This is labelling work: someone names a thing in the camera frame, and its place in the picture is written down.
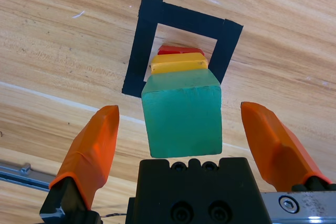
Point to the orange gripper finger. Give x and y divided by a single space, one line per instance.
94 150
275 150

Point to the green wooden block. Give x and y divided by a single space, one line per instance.
183 119

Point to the yellow wooden block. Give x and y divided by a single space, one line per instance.
178 66

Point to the red wooden block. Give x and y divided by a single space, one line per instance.
170 50

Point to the black tape square outline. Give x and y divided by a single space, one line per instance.
147 37

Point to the grey aluminium profile rail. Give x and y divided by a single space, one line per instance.
21 176

